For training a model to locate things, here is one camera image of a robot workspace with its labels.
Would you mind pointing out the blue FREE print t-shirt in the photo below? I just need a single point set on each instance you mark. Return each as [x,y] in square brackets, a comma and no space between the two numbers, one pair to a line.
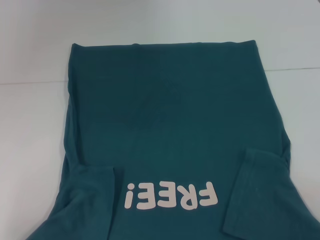
[160,112]

